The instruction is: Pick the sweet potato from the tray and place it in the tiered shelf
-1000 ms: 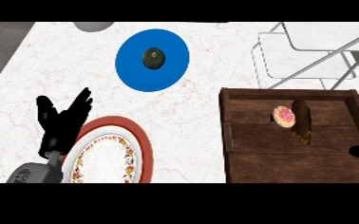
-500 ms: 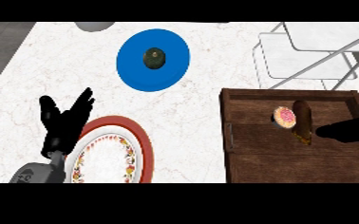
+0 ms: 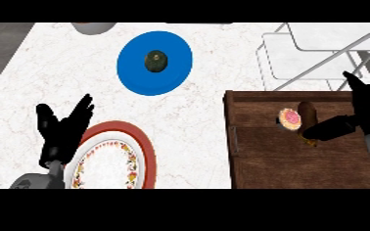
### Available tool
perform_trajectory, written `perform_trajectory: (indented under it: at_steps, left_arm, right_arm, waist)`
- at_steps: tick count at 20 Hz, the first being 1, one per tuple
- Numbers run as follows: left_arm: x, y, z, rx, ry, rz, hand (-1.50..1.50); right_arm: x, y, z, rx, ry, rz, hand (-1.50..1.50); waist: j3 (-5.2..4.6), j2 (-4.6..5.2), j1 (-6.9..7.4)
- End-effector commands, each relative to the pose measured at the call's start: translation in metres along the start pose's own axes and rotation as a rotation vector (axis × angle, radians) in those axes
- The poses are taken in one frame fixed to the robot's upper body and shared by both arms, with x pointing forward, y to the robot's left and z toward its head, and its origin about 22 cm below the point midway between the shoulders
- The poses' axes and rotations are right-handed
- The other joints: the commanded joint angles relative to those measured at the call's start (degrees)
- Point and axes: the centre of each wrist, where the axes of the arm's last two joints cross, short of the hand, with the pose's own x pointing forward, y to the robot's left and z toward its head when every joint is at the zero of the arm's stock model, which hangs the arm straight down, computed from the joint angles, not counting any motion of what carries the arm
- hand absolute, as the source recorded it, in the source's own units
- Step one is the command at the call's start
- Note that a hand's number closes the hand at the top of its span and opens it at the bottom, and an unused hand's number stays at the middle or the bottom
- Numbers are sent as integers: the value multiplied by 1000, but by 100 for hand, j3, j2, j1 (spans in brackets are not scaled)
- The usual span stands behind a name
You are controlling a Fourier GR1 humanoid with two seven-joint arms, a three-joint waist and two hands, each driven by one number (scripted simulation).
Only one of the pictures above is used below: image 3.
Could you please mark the grey round bowl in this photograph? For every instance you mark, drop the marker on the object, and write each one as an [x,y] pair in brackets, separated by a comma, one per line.
[93,27]

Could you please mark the pink frosted cupcake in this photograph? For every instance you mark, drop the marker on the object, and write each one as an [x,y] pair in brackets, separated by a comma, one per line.
[289,118]

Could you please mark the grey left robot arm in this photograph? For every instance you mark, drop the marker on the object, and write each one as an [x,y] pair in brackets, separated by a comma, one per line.
[40,177]

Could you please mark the blue round plate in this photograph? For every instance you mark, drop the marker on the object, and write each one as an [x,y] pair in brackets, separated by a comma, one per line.
[155,63]

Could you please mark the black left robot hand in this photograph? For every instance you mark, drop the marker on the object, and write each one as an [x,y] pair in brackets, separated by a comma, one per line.
[59,133]

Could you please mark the dark green avocado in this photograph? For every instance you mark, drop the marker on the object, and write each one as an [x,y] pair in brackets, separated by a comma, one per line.
[156,61]

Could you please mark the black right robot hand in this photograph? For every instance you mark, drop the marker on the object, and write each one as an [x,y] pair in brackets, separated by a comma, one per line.
[336,127]

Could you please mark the brown wooden tray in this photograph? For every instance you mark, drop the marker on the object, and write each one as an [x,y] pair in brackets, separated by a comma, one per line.
[294,163]

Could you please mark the red rimmed floral plate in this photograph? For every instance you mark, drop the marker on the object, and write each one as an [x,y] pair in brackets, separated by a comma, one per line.
[112,158]

